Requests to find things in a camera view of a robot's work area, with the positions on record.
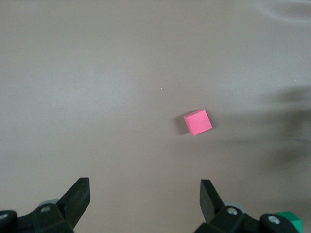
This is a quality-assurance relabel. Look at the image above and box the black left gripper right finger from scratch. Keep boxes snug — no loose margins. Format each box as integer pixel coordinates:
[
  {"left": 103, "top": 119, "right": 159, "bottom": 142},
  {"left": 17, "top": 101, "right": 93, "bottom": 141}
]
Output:
[{"left": 195, "top": 179, "right": 296, "bottom": 233}]

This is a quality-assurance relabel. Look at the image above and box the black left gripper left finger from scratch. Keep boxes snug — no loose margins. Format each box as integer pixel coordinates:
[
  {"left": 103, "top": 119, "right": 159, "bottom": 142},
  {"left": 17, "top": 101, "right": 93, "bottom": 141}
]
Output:
[{"left": 0, "top": 177, "right": 91, "bottom": 233}]

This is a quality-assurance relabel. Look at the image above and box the green foam cube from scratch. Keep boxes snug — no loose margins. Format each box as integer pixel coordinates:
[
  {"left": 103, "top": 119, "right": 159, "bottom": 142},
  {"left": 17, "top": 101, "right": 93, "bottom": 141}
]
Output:
[{"left": 276, "top": 211, "right": 303, "bottom": 233}]

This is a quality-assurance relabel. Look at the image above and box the pink-red foam cube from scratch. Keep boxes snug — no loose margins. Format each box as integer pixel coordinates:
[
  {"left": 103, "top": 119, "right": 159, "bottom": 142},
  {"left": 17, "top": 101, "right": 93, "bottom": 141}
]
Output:
[{"left": 183, "top": 109, "right": 213, "bottom": 136}]

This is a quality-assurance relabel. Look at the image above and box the brown table mat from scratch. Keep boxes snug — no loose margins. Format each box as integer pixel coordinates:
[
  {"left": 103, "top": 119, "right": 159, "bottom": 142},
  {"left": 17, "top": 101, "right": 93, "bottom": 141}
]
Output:
[{"left": 0, "top": 0, "right": 311, "bottom": 233}]

